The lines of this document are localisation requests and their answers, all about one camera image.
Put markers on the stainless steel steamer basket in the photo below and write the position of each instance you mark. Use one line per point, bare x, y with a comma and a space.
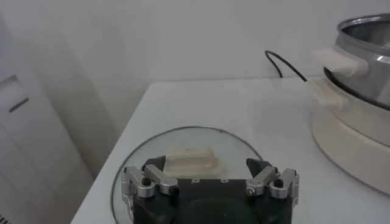
362, 48

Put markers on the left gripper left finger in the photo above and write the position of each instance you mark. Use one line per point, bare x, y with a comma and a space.
152, 182

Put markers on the round glass pot lid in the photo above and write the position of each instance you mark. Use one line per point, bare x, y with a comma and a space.
192, 159

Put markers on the white cabinet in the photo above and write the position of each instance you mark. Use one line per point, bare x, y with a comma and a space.
27, 152

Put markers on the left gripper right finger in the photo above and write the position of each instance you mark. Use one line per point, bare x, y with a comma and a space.
268, 184

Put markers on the white electric cooker base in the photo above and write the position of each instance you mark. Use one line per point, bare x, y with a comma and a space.
350, 146

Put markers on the white table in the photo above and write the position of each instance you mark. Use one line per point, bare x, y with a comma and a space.
228, 103

